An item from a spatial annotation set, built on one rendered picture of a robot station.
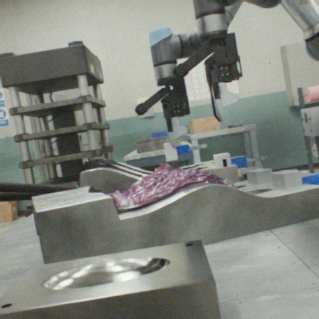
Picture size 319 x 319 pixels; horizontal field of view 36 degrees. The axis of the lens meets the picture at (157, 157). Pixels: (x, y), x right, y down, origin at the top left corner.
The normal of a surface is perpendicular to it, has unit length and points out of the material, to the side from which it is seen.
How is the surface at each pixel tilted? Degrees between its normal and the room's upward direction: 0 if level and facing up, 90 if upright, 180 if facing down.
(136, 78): 90
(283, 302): 0
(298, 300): 0
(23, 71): 90
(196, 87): 90
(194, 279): 0
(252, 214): 90
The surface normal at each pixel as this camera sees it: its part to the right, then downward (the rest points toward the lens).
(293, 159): -0.02, 0.06
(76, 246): 0.27, 0.00
